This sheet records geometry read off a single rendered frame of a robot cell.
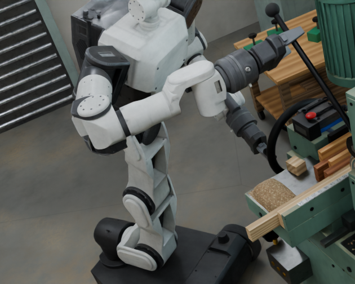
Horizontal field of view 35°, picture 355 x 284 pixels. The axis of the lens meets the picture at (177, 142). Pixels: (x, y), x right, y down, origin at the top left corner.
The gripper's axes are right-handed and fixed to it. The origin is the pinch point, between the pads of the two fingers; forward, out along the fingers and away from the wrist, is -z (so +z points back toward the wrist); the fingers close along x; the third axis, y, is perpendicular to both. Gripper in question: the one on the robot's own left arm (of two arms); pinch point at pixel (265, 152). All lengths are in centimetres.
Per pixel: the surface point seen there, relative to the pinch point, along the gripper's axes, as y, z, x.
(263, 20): 86, 135, -155
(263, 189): -12.9, -19.5, 31.8
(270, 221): -17, -30, 38
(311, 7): 107, 109, -130
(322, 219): -5.6, -35.4, 32.8
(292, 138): 5.0, -8.2, 20.7
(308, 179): -0.6, -23.3, 27.8
